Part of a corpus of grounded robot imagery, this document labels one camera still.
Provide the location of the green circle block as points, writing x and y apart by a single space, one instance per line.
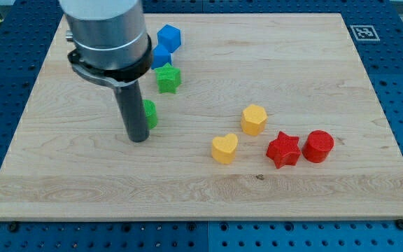
151 113

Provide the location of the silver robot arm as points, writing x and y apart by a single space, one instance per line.
113 48

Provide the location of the green star block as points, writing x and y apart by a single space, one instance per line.
168 78

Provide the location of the red star block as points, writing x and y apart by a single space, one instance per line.
284 150

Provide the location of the red circle block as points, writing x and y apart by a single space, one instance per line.
318 146

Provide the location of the yellow heart block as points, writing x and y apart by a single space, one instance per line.
223 148

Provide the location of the yellow hexagon block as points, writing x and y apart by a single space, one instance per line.
253 120

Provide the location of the wooden board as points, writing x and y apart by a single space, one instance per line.
71 160

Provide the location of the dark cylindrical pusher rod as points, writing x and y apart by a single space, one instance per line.
130 104

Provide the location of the blue block lower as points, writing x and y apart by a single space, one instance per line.
161 56

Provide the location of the blue cube block upper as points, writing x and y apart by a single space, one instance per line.
169 37

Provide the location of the white fiducial marker tag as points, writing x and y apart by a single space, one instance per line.
364 32

